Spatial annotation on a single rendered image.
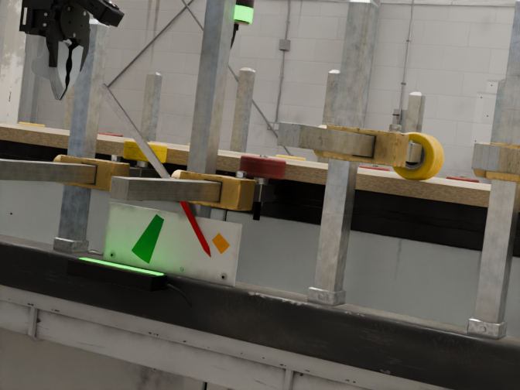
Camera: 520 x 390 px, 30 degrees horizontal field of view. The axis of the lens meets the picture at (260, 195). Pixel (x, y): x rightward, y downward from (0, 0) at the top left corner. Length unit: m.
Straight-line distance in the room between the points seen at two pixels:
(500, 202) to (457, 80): 7.71
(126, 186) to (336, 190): 0.33
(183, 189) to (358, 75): 0.31
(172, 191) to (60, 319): 0.45
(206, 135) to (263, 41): 8.52
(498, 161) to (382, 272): 0.60
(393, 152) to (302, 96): 8.34
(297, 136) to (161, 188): 0.28
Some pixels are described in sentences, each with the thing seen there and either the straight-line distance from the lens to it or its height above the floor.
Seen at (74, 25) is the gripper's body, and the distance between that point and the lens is 1.56.
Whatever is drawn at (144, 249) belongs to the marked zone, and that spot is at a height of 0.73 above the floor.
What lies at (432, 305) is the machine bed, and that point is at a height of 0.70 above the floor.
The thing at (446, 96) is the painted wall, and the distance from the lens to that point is 9.11.
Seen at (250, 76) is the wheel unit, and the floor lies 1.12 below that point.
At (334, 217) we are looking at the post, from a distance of 1.47.
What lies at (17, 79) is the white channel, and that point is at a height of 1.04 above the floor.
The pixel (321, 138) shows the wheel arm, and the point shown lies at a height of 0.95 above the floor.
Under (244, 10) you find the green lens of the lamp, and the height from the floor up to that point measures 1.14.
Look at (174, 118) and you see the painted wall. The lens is 10.62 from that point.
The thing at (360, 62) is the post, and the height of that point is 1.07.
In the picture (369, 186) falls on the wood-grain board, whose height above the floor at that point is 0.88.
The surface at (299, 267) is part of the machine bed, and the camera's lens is 1.74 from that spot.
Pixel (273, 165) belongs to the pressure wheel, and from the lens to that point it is 1.66.
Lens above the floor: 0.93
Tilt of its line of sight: 3 degrees down
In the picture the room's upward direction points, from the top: 7 degrees clockwise
